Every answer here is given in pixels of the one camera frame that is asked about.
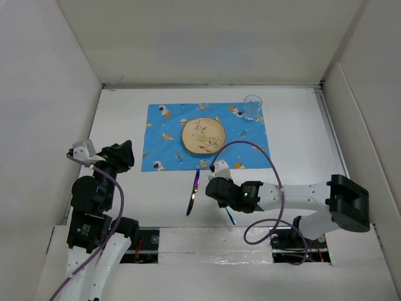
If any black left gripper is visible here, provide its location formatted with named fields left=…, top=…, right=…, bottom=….
left=89, top=139, right=133, bottom=208

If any iridescent fork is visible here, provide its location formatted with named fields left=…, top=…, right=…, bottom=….
left=206, top=177, right=237, bottom=225

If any iridescent knife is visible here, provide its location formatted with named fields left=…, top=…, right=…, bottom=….
left=186, top=169, right=200, bottom=216

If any beige bird-pattern plate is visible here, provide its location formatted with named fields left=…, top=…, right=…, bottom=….
left=181, top=117, right=227, bottom=155

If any clear plastic cup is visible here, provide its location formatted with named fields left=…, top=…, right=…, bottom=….
left=244, top=95, right=263, bottom=120

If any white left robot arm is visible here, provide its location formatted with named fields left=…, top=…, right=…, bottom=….
left=50, top=139, right=140, bottom=300

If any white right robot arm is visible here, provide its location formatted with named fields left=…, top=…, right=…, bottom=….
left=206, top=174, right=370, bottom=247

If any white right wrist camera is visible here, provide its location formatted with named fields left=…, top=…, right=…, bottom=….
left=208, top=160, right=232, bottom=181

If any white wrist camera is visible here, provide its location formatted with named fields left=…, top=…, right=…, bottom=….
left=208, top=160, right=232, bottom=181
left=67, top=139, right=99, bottom=163

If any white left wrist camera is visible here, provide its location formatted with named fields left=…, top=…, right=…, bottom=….
left=67, top=139, right=99, bottom=163

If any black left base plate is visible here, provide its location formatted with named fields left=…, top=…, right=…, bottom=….
left=120, top=228, right=160, bottom=264

